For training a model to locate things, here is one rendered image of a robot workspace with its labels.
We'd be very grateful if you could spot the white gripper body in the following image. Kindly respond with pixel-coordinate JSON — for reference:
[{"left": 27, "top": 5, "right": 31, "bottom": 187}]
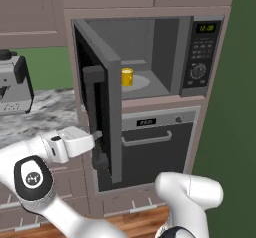
[{"left": 62, "top": 125, "right": 96, "bottom": 158}]

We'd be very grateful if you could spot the grey microwave door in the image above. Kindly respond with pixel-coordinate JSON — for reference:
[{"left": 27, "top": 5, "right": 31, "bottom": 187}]
[{"left": 72, "top": 19, "right": 123, "bottom": 185}]

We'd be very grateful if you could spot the taupe counter drawer front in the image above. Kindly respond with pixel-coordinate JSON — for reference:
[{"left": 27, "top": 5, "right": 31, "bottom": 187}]
[
  {"left": 0, "top": 195, "right": 92, "bottom": 233},
  {"left": 0, "top": 155, "right": 90, "bottom": 206}
]

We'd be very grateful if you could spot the yellow mug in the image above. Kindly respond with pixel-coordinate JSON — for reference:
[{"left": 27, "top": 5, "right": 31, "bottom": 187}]
[{"left": 120, "top": 67, "right": 135, "bottom": 87}]

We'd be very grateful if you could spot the pale grey microwave turntable plate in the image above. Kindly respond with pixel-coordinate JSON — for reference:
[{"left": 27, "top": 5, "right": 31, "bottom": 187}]
[{"left": 121, "top": 74, "right": 151, "bottom": 93}]

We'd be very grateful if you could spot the grey microwave oven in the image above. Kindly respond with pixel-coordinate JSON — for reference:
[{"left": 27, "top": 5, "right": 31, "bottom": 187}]
[{"left": 71, "top": 15, "right": 225, "bottom": 100}]

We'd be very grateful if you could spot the dark oven door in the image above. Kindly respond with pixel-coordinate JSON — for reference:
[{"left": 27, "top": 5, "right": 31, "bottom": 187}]
[{"left": 120, "top": 121, "right": 195, "bottom": 190}]

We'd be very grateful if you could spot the grey built-in oven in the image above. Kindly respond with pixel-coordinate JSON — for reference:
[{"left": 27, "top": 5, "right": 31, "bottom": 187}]
[{"left": 120, "top": 105, "right": 202, "bottom": 190}]

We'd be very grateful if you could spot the taupe drawer front below oven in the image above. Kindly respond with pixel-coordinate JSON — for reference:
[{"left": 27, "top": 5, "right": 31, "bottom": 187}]
[{"left": 99, "top": 185, "right": 169, "bottom": 217}]

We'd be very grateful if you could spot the grey and black coffee machine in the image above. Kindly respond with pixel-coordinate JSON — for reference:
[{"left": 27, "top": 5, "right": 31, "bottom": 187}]
[{"left": 0, "top": 48, "right": 35, "bottom": 115}]

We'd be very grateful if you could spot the taupe tall appliance cabinet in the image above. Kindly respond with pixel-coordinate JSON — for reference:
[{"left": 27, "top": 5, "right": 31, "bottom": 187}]
[{"left": 62, "top": 5, "right": 233, "bottom": 220}]

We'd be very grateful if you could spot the dark grey microwave door handle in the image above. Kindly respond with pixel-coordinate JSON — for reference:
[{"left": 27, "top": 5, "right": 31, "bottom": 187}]
[{"left": 82, "top": 65, "right": 112, "bottom": 175}]

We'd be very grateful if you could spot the grey oven door handle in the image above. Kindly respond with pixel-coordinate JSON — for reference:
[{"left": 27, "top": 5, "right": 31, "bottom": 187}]
[{"left": 120, "top": 129, "right": 173, "bottom": 148}]

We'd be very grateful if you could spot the grey drawer handle below oven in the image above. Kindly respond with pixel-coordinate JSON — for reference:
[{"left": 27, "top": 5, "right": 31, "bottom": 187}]
[{"left": 128, "top": 197, "right": 159, "bottom": 214}]

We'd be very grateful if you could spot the grey counter drawer handle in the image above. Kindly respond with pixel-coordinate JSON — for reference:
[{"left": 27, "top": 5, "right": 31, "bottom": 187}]
[
  {"left": 14, "top": 217, "right": 42, "bottom": 233},
  {"left": 0, "top": 193, "right": 22, "bottom": 211}
]

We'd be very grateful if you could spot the taupe wall cupboard door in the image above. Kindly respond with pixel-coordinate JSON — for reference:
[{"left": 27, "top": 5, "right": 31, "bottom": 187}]
[{"left": 0, "top": 0, "right": 69, "bottom": 49}]

